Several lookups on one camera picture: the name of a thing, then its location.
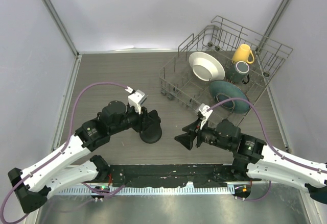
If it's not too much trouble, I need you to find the aluminium corner frame post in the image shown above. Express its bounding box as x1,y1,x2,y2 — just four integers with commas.
256,0,291,53

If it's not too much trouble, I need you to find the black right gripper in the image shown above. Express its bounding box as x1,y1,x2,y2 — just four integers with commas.
175,116,233,151

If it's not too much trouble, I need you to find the teal ceramic plate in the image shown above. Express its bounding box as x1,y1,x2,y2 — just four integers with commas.
208,80,250,114

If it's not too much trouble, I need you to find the black phone stand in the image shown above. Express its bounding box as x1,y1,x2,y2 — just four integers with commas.
139,125,162,144

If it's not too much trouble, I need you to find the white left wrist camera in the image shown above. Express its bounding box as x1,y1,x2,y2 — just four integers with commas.
125,86,148,114

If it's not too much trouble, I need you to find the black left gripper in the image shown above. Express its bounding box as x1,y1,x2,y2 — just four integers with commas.
109,102,155,135

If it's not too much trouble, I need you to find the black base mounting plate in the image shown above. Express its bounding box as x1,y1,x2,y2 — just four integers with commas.
103,164,250,188

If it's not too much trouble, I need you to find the dark green mug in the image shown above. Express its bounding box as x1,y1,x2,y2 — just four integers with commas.
226,61,250,84

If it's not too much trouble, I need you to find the yellow mug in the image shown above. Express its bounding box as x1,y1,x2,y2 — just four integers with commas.
232,44,255,64

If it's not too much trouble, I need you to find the grey wire dish rack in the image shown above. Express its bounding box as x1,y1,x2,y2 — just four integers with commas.
159,16,293,110

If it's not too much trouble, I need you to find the white deep plate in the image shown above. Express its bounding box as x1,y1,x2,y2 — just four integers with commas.
189,52,225,82

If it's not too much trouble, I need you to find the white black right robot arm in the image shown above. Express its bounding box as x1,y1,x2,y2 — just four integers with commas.
174,119,326,204

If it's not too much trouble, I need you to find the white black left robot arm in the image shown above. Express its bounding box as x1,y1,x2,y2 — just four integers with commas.
8,101,162,214

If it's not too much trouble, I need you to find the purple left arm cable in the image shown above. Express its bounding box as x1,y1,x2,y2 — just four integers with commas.
0,82,131,224

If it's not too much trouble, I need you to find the white perforated cable duct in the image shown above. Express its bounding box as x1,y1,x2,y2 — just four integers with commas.
57,184,235,196

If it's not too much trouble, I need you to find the left aluminium frame post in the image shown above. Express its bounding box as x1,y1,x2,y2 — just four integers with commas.
29,0,80,56

